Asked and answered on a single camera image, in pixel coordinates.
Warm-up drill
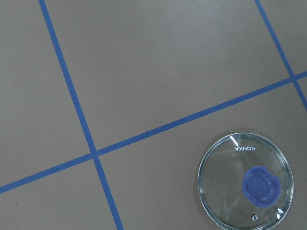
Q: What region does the glass lid blue knob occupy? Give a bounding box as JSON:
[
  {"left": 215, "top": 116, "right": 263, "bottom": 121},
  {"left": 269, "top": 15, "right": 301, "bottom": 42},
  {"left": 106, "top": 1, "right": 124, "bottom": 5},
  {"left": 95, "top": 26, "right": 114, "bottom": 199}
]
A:
[{"left": 197, "top": 133, "right": 294, "bottom": 230}]

